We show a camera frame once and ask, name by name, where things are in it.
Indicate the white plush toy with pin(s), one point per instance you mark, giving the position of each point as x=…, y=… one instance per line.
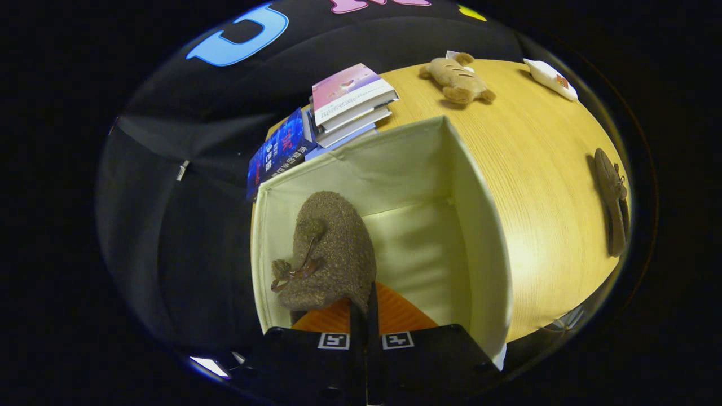
x=550, y=79

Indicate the brown fuzzy shoe with bow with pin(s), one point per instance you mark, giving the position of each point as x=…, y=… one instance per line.
x=333, y=242
x=612, y=192

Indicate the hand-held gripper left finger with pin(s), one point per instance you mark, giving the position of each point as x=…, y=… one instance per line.
x=316, y=366

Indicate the green fabric storage box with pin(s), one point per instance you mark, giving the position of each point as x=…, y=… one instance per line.
x=406, y=169

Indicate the brown striped plush toy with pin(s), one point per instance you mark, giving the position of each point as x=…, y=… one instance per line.
x=457, y=79

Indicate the white book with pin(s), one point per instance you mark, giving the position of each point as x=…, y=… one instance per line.
x=361, y=121

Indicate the black backdrop cloth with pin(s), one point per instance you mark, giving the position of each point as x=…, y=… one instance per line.
x=169, y=237

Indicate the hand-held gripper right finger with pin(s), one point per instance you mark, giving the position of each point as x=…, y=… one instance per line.
x=428, y=361

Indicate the white clip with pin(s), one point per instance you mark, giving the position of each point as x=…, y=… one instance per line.
x=182, y=169

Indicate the light blue book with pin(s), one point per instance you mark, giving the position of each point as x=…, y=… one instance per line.
x=344, y=142

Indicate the pink cover book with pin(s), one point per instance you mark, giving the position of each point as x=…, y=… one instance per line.
x=350, y=87

